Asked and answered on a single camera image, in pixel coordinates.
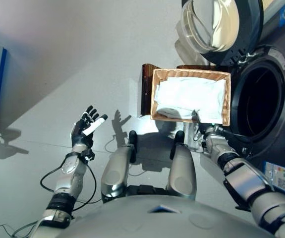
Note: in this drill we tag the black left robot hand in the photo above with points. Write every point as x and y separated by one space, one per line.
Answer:
79 134

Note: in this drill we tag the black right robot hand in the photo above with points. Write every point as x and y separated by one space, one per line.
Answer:
204 129

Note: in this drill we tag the white basket liner cloth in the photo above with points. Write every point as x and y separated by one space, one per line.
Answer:
189 94

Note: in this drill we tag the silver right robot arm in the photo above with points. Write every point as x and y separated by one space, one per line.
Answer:
241 173

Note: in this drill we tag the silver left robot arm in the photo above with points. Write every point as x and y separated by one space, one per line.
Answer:
70 173

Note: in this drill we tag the washing machine glass door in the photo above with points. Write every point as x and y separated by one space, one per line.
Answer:
251 24

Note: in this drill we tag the wicker laundry basket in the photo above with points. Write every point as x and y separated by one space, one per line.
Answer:
227 99

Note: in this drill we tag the silver right robot leg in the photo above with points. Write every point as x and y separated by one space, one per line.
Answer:
182 171

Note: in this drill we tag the silver robot leg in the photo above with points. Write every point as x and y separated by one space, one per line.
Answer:
115 171
182 171

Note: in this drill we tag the silver left robot leg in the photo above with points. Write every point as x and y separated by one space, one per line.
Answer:
115 171

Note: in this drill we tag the glossy brown stand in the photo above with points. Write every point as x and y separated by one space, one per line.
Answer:
146 91

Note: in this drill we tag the blue energy label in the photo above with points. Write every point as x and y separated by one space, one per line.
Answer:
278 177

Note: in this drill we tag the blue white chest emblem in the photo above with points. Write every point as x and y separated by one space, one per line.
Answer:
165 209

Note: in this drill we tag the grey robot torso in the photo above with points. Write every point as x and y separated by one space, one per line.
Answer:
132 218

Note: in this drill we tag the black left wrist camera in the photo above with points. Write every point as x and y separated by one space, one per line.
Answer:
88 155

